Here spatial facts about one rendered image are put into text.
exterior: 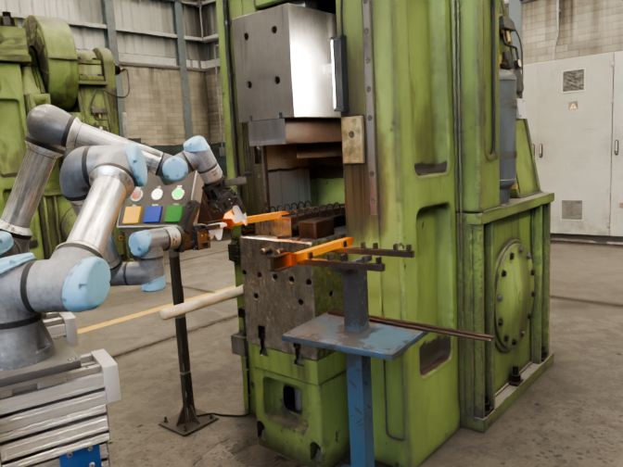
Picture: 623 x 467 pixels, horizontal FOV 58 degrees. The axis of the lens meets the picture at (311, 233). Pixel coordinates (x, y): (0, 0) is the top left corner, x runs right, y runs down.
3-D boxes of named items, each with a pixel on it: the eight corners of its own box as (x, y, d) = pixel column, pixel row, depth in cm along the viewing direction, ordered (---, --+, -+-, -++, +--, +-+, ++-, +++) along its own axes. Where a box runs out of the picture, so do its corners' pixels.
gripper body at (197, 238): (198, 246, 195) (170, 251, 186) (197, 221, 194) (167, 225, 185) (212, 246, 190) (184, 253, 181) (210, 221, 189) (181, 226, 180)
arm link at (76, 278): (36, 325, 123) (104, 170, 161) (103, 322, 122) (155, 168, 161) (12, 290, 114) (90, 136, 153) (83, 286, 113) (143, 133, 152)
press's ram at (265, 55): (311, 115, 199) (306, -3, 193) (238, 122, 224) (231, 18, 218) (377, 116, 231) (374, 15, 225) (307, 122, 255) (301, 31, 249)
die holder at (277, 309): (316, 360, 207) (310, 242, 201) (246, 342, 232) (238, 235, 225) (397, 321, 249) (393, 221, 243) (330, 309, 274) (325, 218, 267)
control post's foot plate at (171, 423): (184, 438, 249) (183, 419, 248) (156, 424, 264) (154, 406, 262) (222, 419, 266) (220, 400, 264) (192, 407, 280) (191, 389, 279)
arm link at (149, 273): (135, 287, 182) (133, 255, 180) (170, 286, 181) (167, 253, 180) (127, 294, 174) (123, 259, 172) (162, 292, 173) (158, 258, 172)
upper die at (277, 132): (286, 144, 209) (284, 118, 208) (248, 145, 222) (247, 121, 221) (351, 141, 241) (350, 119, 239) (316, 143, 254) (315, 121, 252)
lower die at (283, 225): (291, 237, 214) (290, 215, 213) (255, 234, 227) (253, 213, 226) (355, 222, 246) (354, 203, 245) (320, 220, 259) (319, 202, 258)
